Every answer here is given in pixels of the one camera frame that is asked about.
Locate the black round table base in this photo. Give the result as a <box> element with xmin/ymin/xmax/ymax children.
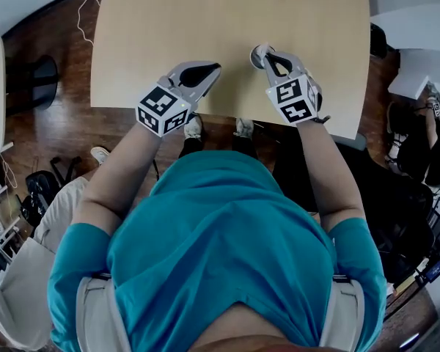
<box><xmin>5</xmin><ymin>54</ymin><xmax>59</xmax><ymax>111</ymax></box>

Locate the white shelf rack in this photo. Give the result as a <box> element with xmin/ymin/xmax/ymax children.
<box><xmin>0</xmin><ymin>176</ymin><xmax>23</xmax><ymax>273</ymax></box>

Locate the white floor cable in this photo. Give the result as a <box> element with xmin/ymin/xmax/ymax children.
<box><xmin>76</xmin><ymin>0</ymin><xmax>102</xmax><ymax>48</ymax></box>

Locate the grey harness strap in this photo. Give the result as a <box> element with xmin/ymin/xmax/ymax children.
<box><xmin>318</xmin><ymin>276</ymin><xmax>366</xmax><ymax>352</ymax></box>
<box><xmin>76</xmin><ymin>275</ymin><xmax>132</xmax><ymax>352</ymax></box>

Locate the black bin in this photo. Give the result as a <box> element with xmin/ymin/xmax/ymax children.
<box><xmin>369</xmin><ymin>23</ymin><xmax>399</xmax><ymax>60</ymax></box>

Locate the person's left shoe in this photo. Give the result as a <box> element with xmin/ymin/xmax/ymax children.
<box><xmin>183</xmin><ymin>114</ymin><xmax>204</xmax><ymax>140</ymax></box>

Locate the person's neck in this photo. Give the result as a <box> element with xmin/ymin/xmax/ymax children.
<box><xmin>196</xmin><ymin>302</ymin><xmax>316</xmax><ymax>352</ymax></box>

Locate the person's right leg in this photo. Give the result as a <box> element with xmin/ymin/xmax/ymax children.
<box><xmin>231</xmin><ymin>136</ymin><xmax>260</xmax><ymax>161</ymax></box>

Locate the white desk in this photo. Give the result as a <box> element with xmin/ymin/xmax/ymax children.
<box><xmin>370</xmin><ymin>1</ymin><xmax>440</xmax><ymax>100</ymax></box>

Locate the grey left harness strap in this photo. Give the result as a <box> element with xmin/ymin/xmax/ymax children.
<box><xmin>76</xmin><ymin>275</ymin><xmax>132</xmax><ymax>352</ymax></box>

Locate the grey right harness strap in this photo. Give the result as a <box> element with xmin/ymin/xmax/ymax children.
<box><xmin>318</xmin><ymin>276</ymin><xmax>366</xmax><ymax>352</ymax></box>

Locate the person's left forearm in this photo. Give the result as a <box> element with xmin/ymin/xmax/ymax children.
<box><xmin>71</xmin><ymin>122</ymin><xmax>163</xmax><ymax>231</ymax></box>

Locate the person's right forearm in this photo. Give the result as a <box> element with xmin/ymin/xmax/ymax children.
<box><xmin>296</xmin><ymin>118</ymin><xmax>366</xmax><ymax>231</ymax></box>

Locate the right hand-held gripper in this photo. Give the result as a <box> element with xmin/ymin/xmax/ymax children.
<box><xmin>263</xmin><ymin>51</ymin><xmax>323</xmax><ymax>126</ymax></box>

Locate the person's left leg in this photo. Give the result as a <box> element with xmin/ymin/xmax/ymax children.
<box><xmin>178</xmin><ymin>136</ymin><xmax>207</xmax><ymax>160</ymax></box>

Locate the person's teal shirt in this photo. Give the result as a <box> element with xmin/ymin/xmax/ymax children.
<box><xmin>47</xmin><ymin>150</ymin><xmax>388</xmax><ymax>352</ymax></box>

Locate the device with blue screen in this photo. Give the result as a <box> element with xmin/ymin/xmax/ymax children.
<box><xmin>422</xmin><ymin>257</ymin><xmax>440</xmax><ymax>284</ymax></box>

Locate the white cup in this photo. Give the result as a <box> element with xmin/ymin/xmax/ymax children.
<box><xmin>249</xmin><ymin>44</ymin><xmax>278</xmax><ymax>70</ymax></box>

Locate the person's shoe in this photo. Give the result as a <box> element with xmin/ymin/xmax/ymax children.
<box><xmin>183</xmin><ymin>114</ymin><xmax>204</xmax><ymax>140</ymax></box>
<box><xmin>234</xmin><ymin>118</ymin><xmax>255</xmax><ymax>139</ymax></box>

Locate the person's leg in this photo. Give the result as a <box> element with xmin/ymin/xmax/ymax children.
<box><xmin>178</xmin><ymin>136</ymin><xmax>207</xmax><ymax>160</ymax></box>
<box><xmin>231</xmin><ymin>136</ymin><xmax>260</xmax><ymax>161</ymax></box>

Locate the person's right shoe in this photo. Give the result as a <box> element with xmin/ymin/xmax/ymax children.
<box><xmin>234</xmin><ymin>118</ymin><xmax>255</xmax><ymax>139</ymax></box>

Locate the black office chair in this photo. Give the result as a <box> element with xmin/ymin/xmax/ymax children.
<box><xmin>271</xmin><ymin>141</ymin><xmax>438</xmax><ymax>285</ymax></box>

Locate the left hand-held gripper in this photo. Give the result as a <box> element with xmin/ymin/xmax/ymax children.
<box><xmin>135</xmin><ymin>60</ymin><xmax>222</xmax><ymax>138</ymax></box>

